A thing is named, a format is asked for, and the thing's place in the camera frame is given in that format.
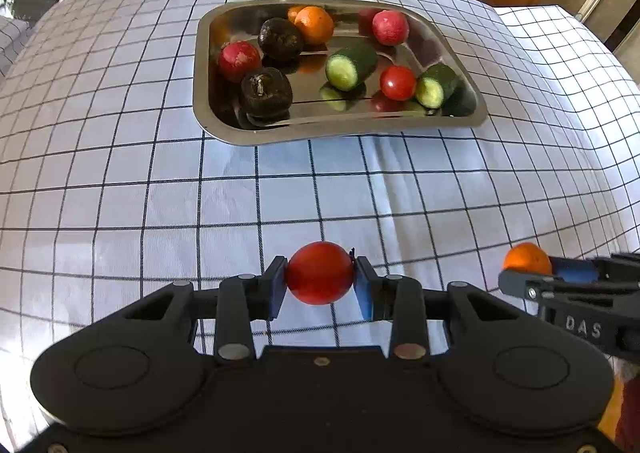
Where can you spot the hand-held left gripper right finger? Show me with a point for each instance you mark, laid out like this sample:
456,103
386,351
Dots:
366,295

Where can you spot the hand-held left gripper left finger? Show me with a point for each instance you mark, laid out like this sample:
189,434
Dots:
274,290

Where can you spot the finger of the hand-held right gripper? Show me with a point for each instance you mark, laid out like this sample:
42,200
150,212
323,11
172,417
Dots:
580,269
550,285

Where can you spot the orange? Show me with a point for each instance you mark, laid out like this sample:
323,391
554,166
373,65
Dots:
525,255

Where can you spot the red tomato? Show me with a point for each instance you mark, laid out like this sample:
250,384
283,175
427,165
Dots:
319,279
398,82

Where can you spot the metal tray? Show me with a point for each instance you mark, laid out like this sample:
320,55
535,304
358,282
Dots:
340,110

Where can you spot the dark brown round fruit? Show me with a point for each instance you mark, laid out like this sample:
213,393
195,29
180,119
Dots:
265,95
281,39

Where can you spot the green cucumber piece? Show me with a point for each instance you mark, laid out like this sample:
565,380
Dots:
350,65
435,87

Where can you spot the red speckled round fruit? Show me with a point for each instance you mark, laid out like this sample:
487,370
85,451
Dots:
390,27
239,60

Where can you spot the checked white tablecloth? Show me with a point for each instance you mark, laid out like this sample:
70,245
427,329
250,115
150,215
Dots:
125,158

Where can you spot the small orange mandarin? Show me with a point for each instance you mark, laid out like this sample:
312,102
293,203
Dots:
315,25

